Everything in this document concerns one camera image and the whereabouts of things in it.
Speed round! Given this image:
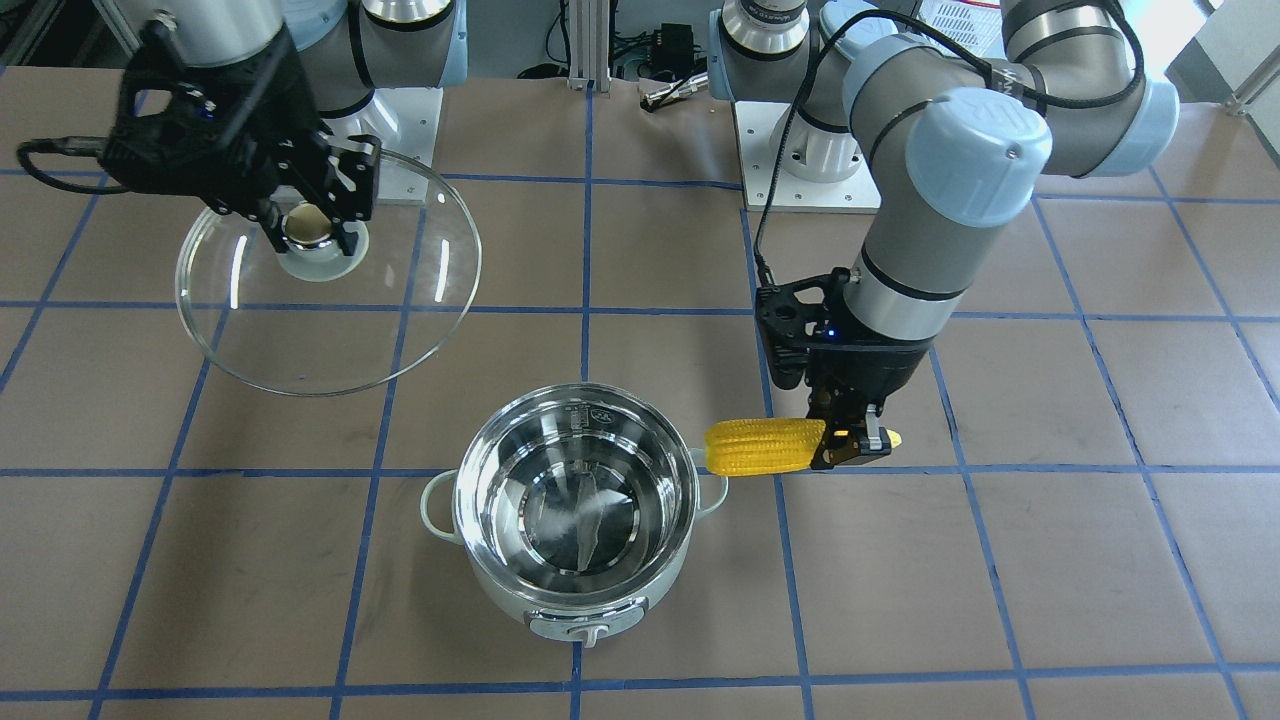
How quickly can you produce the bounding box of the aluminium frame post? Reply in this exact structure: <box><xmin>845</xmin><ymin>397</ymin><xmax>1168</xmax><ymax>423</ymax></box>
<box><xmin>566</xmin><ymin>0</ymin><xmax>613</xmax><ymax>95</ymax></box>

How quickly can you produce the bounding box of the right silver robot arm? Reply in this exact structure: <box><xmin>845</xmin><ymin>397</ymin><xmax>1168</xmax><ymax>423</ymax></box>
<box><xmin>101</xmin><ymin>1</ymin><xmax>467</xmax><ymax>261</ymax></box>

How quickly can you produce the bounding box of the yellow corn cob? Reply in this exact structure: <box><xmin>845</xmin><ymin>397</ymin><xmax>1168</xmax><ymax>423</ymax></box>
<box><xmin>699</xmin><ymin>418</ymin><xmax>902</xmax><ymax>478</ymax></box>

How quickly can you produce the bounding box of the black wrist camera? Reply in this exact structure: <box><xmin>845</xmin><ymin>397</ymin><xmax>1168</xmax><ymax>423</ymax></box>
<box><xmin>754</xmin><ymin>266</ymin><xmax>864</xmax><ymax>389</ymax></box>
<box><xmin>100</xmin><ymin>14</ymin><xmax>269</xmax><ymax>214</ymax></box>

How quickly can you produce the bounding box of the white plastic basket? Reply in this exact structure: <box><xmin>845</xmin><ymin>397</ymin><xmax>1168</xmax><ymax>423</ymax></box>
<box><xmin>915</xmin><ymin>1</ymin><xmax>1004</xmax><ymax>56</ymax></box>

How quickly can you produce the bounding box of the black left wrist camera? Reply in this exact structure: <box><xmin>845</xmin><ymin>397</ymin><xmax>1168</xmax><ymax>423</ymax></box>
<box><xmin>754</xmin><ymin>266</ymin><xmax>864</xmax><ymax>389</ymax></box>

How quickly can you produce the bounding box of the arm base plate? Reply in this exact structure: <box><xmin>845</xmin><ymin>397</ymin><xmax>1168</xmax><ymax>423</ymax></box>
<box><xmin>733</xmin><ymin>101</ymin><xmax>881</xmax><ymax>215</ymax></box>
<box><xmin>326</xmin><ymin>88</ymin><xmax>444</xmax><ymax>204</ymax></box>

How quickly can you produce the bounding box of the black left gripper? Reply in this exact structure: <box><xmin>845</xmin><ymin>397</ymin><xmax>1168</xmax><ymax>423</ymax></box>
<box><xmin>800</xmin><ymin>336</ymin><xmax>934</xmax><ymax>471</ymax></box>

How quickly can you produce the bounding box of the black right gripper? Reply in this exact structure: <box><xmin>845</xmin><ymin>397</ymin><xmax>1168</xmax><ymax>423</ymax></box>
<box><xmin>215</xmin><ymin>26</ymin><xmax>381</xmax><ymax>258</ymax></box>

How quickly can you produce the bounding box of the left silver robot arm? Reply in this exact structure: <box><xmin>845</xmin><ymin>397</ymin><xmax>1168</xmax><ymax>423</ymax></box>
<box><xmin>703</xmin><ymin>1</ymin><xmax>1181</xmax><ymax>477</ymax></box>

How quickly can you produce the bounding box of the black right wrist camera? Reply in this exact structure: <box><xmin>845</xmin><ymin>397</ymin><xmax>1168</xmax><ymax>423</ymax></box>
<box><xmin>100</xmin><ymin>14</ymin><xmax>269</xmax><ymax>214</ymax></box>

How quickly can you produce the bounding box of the black braided cable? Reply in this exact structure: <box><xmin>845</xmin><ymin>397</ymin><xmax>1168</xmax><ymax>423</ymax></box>
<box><xmin>17</xmin><ymin>135</ymin><xmax>131</xmax><ymax>196</ymax></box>
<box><xmin>753</xmin><ymin>10</ymin><xmax>1146</xmax><ymax>291</ymax></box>

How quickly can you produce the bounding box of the pale green cooking pot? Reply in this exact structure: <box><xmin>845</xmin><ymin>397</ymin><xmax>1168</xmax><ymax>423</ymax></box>
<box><xmin>419</xmin><ymin>382</ymin><xmax>730</xmax><ymax>648</ymax></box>

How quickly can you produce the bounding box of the glass pot lid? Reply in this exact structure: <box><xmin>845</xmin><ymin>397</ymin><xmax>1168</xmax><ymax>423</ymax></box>
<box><xmin>175</xmin><ymin>152</ymin><xmax>483</xmax><ymax>397</ymax></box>

